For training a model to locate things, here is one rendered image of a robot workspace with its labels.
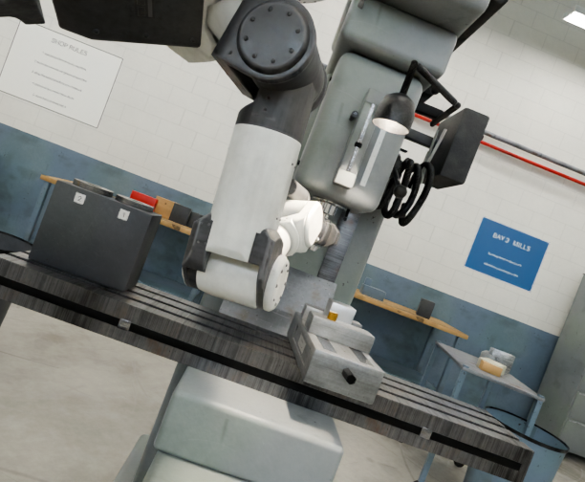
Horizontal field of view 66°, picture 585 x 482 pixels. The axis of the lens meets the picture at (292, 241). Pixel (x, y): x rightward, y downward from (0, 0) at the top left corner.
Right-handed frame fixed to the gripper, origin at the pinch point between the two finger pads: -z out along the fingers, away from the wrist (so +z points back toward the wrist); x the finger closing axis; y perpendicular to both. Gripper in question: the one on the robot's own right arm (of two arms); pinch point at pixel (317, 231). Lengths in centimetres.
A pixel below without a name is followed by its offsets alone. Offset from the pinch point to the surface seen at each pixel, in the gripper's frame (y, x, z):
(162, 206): 21, 245, -302
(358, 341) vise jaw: 19.7, -18.5, 1.6
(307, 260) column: 8.4, 9.3, -36.2
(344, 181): -11.5, -4.7, 12.2
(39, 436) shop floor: 123, 98, -60
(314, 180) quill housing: -10.0, 2.0, 10.4
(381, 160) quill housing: -19.4, -9.3, 6.3
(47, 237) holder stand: 23, 50, 24
